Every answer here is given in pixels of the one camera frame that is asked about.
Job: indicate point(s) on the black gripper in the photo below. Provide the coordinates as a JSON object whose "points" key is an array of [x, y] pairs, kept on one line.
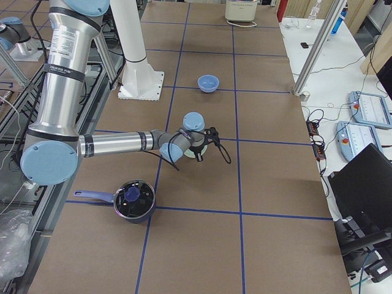
{"points": [[196, 150]]}

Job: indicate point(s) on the green bowl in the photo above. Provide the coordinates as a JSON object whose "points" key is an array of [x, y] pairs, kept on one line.
{"points": [[196, 152]]}

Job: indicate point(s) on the blue bowl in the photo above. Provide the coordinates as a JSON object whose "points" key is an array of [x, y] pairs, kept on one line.
{"points": [[208, 83]]}

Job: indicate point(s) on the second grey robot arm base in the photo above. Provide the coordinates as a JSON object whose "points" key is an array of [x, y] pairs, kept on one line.
{"points": [[17, 43]]}

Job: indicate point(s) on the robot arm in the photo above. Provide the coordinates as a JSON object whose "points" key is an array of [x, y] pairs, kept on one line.
{"points": [[53, 146]]}

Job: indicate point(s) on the dark blue saucepan with lid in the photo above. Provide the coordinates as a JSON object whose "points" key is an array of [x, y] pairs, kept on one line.
{"points": [[134, 201]]}

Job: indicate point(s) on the orange black adapter box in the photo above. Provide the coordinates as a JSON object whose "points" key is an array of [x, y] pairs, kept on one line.
{"points": [[312, 128]]}

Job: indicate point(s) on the beige appliance box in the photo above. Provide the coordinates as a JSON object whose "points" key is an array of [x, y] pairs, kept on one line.
{"points": [[240, 10]]}

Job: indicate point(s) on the teach pendant lower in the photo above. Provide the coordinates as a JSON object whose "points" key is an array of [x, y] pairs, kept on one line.
{"points": [[354, 137]]}

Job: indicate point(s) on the teach pendant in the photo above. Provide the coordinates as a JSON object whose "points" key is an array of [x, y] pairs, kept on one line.
{"points": [[354, 137], [370, 109]]}

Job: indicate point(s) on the clear plastic bottle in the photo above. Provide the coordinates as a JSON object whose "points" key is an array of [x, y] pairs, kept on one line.
{"points": [[313, 14]]}

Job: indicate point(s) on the teach pendant upper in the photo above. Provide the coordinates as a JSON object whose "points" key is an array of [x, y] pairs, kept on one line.
{"points": [[370, 109]]}

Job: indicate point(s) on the black laptop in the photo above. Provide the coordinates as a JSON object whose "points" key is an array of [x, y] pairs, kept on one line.
{"points": [[363, 187]]}

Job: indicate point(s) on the blue water bottle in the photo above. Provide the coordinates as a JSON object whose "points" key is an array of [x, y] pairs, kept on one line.
{"points": [[340, 19]]}

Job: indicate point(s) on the crumpled plastic bag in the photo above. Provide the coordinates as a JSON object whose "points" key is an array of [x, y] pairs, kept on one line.
{"points": [[16, 236]]}

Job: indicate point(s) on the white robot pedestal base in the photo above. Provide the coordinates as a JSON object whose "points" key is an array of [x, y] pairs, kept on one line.
{"points": [[139, 80]]}

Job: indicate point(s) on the aluminium frame post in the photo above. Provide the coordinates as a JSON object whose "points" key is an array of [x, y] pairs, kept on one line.
{"points": [[327, 26]]}

